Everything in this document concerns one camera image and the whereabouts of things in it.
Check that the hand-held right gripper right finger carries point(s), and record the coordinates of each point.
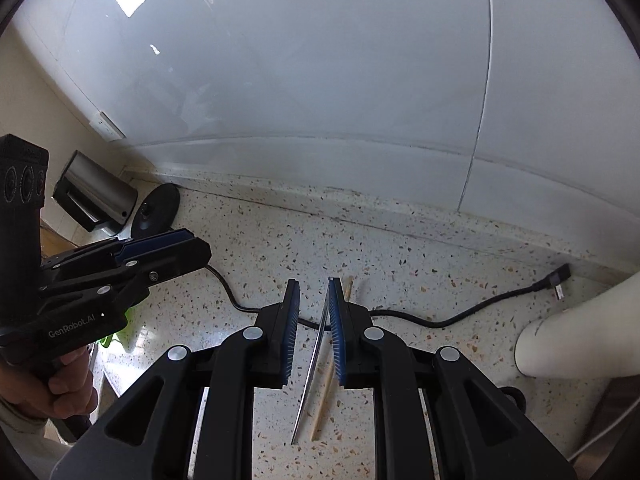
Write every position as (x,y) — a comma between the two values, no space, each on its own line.
(339,340)

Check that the white appliance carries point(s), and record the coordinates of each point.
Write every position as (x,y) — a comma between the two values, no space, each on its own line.
(575,335)

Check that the stainless steel box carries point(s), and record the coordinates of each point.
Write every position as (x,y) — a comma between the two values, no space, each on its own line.
(95,192)

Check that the white wall socket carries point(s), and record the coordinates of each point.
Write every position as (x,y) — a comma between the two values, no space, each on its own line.
(106,126)

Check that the green plastic item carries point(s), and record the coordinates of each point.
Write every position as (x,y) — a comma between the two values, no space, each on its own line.
(117,332)

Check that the person's left forearm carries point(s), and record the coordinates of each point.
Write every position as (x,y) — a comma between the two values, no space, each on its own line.
(25,430)

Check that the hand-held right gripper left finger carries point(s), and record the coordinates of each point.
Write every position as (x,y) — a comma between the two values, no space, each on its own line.
(290,340)

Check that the person's left hand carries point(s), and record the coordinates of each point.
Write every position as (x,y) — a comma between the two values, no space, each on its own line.
(60,390)

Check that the wooden chopstick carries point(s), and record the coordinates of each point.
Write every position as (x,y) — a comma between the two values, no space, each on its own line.
(322,400)

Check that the metal chopstick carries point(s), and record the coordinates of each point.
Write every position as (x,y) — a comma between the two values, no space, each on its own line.
(306,395)

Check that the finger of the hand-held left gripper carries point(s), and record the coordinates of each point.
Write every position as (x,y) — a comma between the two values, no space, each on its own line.
(175,257)
(150,246)

